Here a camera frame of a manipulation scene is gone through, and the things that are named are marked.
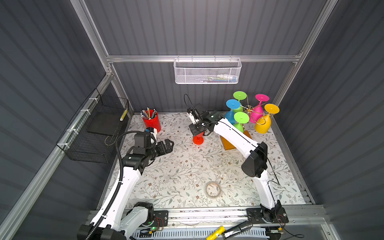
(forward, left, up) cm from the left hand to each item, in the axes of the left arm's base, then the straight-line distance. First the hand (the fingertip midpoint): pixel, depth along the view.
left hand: (167, 145), depth 77 cm
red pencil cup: (+26, +13, -7) cm, 29 cm away
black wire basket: (+3, +36, +7) cm, 37 cm away
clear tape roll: (-17, -24, -20) cm, 36 cm away
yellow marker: (-39, -21, -19) cm, 48 cm away
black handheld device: (-37, -32, -15) cm, 51 cm away
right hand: (+12, -15, -2) cm, 19 cm away
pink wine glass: (+18, -53, +4) cm, 57 cm away
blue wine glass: (+15, -35, +14) cm, 41 cm away
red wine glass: (+14, -18, -16) cm, 28 cm away
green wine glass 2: (+22, -41, +13) cm, 49 cm away
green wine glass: (+5, -38, +13) cm, 40 cm away
